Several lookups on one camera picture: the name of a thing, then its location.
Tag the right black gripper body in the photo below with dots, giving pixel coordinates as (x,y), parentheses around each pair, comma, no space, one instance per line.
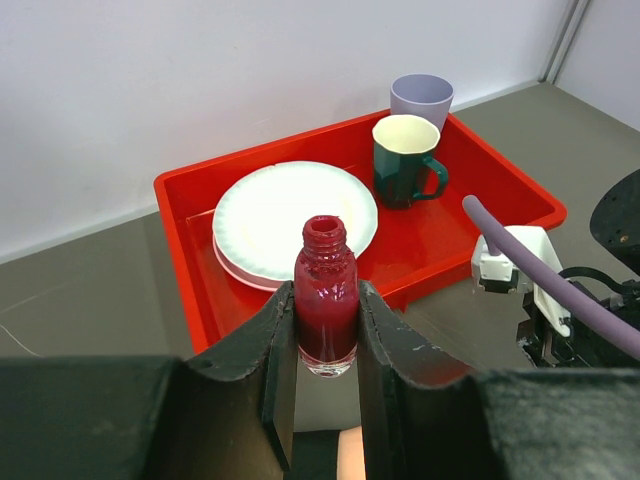
(584,348)

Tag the red nail polish bottle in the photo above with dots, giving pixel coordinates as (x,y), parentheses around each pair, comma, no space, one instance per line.
(326,298)

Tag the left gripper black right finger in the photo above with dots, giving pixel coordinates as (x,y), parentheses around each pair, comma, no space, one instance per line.
(427,415)

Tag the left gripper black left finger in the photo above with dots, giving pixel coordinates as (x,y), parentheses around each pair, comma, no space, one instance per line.
(226,413)

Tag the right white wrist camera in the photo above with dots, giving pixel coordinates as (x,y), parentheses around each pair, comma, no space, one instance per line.
(496,273)

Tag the dark green mug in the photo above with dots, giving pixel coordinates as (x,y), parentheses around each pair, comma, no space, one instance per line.
(405,168)

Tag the lavender plastic cup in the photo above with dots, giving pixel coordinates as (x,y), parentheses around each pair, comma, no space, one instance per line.
(424,95)

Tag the white paper plates stack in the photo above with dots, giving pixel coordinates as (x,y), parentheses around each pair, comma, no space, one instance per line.
(258,222)

